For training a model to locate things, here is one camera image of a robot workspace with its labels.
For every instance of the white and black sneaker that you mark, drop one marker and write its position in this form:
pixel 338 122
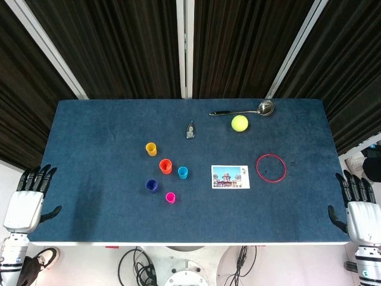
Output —
pixel 47 256

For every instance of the yellow plastic cup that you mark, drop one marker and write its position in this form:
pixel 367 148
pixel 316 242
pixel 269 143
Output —
pixel 151 149

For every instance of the dark trouser leg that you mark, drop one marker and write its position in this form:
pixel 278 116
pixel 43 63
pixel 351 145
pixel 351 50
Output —
pixel 26 272

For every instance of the black pleated curtain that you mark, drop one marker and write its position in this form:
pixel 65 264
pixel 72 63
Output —
pixel 119 44

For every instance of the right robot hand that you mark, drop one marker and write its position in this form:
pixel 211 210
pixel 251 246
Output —
pixel 364 220

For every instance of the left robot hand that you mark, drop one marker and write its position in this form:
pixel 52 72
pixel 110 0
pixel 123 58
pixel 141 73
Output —
pixel 23 210

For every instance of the building photo postcard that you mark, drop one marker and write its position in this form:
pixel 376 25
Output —
pixel 229 177

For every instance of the yellow tennis ball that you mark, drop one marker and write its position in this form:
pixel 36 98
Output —
pixel 240 123

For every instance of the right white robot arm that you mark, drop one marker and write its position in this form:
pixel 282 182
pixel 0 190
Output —
pixel 369 265

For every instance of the red tape strip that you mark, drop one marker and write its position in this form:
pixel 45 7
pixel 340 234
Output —
pixel 112 247

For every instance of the light blue plastic cup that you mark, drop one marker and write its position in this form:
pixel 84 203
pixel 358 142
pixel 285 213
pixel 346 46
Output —
pixel 182 172

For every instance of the white frame post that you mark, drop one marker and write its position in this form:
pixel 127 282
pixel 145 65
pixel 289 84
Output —
pixel 297 47
pixel 185 47
pixel 44 44

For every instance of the orange plastic cup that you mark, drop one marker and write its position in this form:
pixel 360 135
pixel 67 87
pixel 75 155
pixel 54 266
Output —
pixel 165 167

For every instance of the blue felt table cover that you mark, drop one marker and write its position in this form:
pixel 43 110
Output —
pixel 104 134

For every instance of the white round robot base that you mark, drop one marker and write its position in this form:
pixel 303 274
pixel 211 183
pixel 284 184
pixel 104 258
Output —
pixel 184 268

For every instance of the small clear glass bottle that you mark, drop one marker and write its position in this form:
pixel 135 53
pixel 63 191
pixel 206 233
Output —
pixel 190 131

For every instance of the dark blue plastic cup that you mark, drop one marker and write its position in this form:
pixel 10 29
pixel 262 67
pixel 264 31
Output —
pixel 151 185

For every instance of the pink plastic cup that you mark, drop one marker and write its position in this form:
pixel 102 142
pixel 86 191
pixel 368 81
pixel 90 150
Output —
pixel 170 197

